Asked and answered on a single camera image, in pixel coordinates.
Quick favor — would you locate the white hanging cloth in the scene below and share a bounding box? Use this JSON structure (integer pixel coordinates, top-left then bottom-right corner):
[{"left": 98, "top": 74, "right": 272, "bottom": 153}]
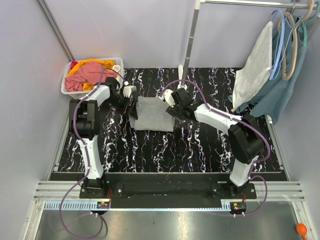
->
[{"left": 231, "top": 21, "right": 273, "bottom": 112}]

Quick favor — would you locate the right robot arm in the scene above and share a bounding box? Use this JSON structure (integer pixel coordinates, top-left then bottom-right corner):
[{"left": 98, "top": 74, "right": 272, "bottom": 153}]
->
[{"left": 163, "top": 88, "right": 267, "bottom": 197}]

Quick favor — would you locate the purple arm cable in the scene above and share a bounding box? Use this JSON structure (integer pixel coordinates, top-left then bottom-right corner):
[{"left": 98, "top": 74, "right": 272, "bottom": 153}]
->
[
  {"left": 58, "top": 67, "right": 130, "bottom": 238},
  {"left": 158, "top": 79, "right": 272, "bottom": 218}
]

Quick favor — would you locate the white garment in basket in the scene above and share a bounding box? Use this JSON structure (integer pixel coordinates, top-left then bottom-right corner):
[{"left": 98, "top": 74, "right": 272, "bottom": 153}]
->
[{"left": 112, "top": 64, "right": 121, "bottom": 73}]

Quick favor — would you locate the teal plastic hanger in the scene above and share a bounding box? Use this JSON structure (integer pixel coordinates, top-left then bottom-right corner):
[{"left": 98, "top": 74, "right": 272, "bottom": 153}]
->
[{"left": 297, "top": 23, "right": 308, "bottom": 48}]

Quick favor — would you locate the orange shirt in basket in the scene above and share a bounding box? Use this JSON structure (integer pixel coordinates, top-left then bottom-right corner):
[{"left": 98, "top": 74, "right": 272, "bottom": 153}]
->
[{"left": 67, "top": 58, "right": 115, "bottom": 91}]

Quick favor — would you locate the blue plastic hanger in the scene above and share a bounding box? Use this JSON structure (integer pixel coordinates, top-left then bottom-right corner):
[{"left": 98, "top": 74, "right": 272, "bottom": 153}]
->
[{"left": 269, "top": 9, "right": 292, "bottom": 80}]

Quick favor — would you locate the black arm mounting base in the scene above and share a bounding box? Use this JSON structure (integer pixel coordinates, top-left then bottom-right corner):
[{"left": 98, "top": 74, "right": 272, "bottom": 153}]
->
[{"left": 79, "top": 173, "right": 257, "bottom": 211}]

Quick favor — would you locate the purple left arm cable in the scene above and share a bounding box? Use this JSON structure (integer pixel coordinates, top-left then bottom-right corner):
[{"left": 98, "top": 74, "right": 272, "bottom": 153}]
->
[{"left": 58, "top": 67, "right": 130, "bottom": 238}]

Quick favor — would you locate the orange ball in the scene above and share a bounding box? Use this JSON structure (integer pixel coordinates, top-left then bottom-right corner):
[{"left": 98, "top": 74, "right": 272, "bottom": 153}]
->
[{"left": 296, "top": 223, "right": 308, "bottom": 240}]

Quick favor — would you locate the magenta garment in basket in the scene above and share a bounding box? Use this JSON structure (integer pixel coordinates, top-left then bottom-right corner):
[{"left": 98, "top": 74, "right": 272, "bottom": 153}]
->
[{"left": 69, "top": 61, "right": 78, "bottom": 70}]

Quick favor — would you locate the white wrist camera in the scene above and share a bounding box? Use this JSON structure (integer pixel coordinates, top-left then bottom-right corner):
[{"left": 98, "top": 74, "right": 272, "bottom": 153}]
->
[
  {"left": 160, "top": 89, "right": 177, "bottom": 108},
  {"left": 122, "top": 81, "right": 137, "bottom": 98}
]

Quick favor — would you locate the metal clothes rack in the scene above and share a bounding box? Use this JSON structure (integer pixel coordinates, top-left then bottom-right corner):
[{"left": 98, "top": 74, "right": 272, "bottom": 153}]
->
[{"left": 177, "top": 0, "right": 319, "bottom": 90}]

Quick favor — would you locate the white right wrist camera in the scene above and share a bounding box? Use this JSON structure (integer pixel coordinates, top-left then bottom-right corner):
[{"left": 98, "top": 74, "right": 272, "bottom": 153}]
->
[{"left": 160, "top": 89, "right": 177, "bottom": 108}]

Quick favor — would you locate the teal hanging garment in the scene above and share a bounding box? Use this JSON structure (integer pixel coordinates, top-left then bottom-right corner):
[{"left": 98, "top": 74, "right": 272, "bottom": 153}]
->
[{"left": 227, "top": 15, "right": 309, "bottom": 125}]

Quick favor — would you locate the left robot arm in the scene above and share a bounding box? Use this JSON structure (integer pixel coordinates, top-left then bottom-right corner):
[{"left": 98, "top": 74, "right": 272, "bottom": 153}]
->
[{"left": 68, "top": 77, "right": 138, "bottom": 190}]

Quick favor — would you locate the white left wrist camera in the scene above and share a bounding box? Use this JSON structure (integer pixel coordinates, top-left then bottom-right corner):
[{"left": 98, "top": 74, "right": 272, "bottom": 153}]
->
[{"left": 122, "top": 81, "right": 137, "bottom": 98}]

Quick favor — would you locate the white laundry basket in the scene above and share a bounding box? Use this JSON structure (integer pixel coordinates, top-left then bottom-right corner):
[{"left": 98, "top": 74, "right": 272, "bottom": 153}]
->
[{"left": 61, "top": 57, "right": 124, "bottom": 99}]

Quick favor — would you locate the grey t shirt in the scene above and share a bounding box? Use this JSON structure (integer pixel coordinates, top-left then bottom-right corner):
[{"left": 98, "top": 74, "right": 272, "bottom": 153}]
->
[{"left": 129, "top": 96, "right": 175, "bottom": 132}]

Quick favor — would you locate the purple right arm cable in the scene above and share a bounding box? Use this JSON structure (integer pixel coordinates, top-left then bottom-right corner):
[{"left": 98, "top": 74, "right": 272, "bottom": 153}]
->
[{"left": 158, "top": 79, "right": 272, "bottom": 218}]

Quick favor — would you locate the beige plastic hanger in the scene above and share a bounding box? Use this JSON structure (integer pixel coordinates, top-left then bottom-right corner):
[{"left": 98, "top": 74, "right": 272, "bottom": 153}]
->
[{"left": 282, "top": 0, "right": 315, "bottom": 81}]

